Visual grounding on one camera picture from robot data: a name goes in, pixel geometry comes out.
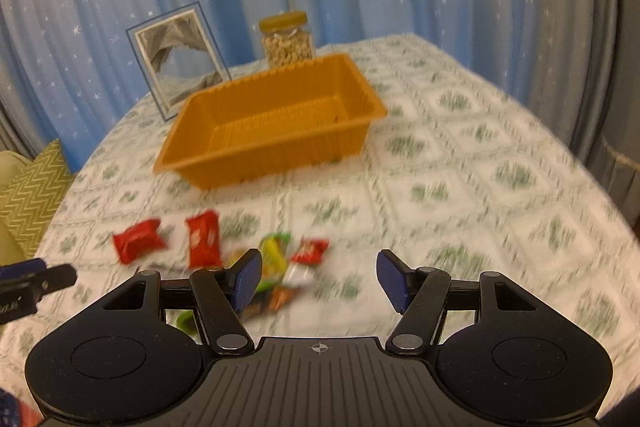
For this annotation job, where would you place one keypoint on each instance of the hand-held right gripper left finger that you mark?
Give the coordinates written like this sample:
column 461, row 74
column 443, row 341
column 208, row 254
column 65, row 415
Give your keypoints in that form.
column 250, row 279

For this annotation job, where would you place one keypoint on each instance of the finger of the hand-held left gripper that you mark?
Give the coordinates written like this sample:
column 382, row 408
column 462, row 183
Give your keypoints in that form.
column 57, row 278
column 22, row 268

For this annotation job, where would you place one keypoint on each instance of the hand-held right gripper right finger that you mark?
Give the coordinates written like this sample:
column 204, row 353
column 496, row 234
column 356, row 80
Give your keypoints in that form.
column 392, row 279

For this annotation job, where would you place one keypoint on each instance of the orange snack packet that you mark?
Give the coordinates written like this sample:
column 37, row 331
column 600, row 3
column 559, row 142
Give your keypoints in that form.
column 275, row 299

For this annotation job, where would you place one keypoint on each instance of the yellow green candy packet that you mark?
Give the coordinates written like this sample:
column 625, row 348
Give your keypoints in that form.
column 274, row 254

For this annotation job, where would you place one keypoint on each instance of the long red snack packet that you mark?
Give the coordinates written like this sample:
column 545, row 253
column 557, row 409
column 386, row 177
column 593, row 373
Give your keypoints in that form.
column 202, row 239

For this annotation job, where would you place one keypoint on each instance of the small red snack packet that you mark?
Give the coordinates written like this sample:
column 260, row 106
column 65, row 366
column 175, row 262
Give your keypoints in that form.
column 309, row 251

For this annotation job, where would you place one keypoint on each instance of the wide red snack packet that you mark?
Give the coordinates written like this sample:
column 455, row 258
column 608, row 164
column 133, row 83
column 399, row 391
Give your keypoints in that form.
column 137, row 241

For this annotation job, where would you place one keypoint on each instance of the orange plastic tray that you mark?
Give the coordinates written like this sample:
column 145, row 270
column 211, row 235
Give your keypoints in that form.
column 270, row 129

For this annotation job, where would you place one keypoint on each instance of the green zigzag cushion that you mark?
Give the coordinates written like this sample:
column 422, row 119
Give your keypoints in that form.
column 35, row 192

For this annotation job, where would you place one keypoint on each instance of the beige sofa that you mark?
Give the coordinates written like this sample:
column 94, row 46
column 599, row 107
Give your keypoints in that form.
column 7, row 167

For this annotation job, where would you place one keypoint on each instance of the cashew jar with gold lid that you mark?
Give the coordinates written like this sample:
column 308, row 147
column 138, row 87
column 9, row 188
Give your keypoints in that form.
column 287, row 42

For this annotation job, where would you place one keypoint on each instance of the grey curtain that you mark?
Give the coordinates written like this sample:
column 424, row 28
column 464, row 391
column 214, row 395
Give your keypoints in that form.
column 612, row 57

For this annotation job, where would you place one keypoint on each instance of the glass sand art frame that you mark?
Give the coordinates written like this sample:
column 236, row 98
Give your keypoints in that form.
column 177, row 57

